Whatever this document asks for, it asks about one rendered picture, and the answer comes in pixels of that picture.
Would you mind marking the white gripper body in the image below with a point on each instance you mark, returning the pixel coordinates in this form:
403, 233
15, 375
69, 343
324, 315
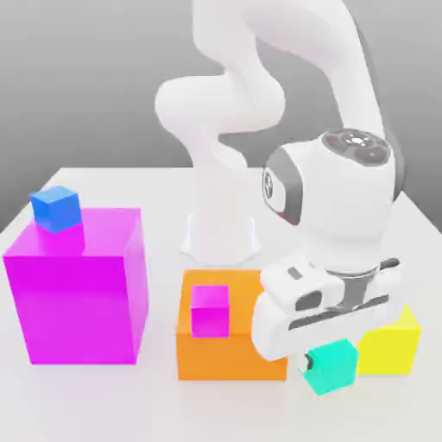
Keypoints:
272, 331

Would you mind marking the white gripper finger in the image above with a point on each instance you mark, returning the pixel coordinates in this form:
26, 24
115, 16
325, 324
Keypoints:
303, 361

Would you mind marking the small teal cube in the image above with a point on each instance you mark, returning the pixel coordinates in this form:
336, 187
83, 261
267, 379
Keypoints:
333, 367

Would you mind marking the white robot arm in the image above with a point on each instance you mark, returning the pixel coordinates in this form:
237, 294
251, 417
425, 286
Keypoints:
331, 207

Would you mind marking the small magenta cube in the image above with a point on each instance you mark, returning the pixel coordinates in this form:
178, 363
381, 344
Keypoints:
210, 317

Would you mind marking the small blue cube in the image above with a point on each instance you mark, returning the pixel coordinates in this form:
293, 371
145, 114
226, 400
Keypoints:
55, 209

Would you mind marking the large orange box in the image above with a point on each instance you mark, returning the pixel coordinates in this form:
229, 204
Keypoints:
221, 357

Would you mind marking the large yellow box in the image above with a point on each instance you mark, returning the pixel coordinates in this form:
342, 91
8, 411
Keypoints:
386, 350

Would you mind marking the large magenta box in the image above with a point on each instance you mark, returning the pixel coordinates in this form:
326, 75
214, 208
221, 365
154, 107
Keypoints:
72, 307

